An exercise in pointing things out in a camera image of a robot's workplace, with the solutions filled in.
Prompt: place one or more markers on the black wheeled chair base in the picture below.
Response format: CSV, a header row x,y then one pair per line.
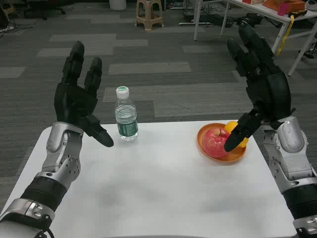
x,y
307,54

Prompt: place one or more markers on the red apple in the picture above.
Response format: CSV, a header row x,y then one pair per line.
x,y
213,142

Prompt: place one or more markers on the beige plastic stool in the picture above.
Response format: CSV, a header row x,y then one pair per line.
x,y
148,22

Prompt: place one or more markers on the black office chair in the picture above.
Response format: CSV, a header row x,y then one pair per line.
x,y
44,12

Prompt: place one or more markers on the white power strip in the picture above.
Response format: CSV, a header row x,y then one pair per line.
x,y
8,28

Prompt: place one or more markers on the white metal-legged desk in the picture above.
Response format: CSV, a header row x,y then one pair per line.
x,y
197,22

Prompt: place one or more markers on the orange plate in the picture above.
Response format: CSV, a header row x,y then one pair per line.
x,y
230,158

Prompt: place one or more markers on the pink small box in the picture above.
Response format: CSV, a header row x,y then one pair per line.
x,y
282,10

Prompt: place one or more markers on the wooden chair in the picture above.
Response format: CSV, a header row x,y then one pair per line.
x,y
7,11

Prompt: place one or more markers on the orange flat box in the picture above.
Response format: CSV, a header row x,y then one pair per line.
x,y
275,4

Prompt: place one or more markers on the white waste bin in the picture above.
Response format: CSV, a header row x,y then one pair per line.
x,y
118,4

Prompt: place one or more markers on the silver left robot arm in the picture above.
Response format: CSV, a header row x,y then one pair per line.
x,y
57,171

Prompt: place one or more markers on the clear plastic water bottle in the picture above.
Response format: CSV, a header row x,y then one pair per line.
x,y
126,119

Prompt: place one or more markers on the white desk foot bar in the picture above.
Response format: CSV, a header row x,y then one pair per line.
x,y
190,23

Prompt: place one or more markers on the black and yellow tool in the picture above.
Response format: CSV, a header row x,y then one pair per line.
x,y
297,13

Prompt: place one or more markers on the yellow citrus fruit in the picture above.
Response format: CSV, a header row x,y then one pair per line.
x,y
230,126

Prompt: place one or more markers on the black case on floor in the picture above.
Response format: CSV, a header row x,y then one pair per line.
x,y
255,18

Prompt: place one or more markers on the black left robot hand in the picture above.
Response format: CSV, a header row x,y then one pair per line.
x,y
71,104

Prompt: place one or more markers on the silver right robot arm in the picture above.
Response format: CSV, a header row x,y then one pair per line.
x,y
289,153

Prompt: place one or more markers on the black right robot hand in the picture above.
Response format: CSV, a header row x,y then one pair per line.
x,y
272,94

